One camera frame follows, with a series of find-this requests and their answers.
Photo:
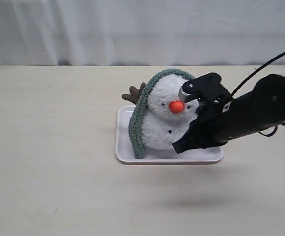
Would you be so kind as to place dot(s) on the white rectangular tray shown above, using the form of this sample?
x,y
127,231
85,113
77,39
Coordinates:
x,y
125,154

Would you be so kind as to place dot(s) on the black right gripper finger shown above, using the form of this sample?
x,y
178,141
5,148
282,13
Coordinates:
x,y
191,140

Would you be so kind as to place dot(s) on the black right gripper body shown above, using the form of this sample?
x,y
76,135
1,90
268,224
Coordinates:
x,y
236,120

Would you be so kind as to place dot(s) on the white plush snowman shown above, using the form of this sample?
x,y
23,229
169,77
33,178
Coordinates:
x,y
169,115

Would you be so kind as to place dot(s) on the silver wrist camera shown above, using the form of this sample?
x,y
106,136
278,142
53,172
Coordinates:
x,y
206,88

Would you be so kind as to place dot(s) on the white backdrop curtain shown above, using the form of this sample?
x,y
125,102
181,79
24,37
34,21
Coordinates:
x,y
141,32

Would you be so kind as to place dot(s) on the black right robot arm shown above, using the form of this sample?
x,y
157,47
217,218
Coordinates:
x,y
268,100

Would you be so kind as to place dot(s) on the green fuzzy scarf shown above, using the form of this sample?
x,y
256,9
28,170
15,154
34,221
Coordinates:
x,y
140,118

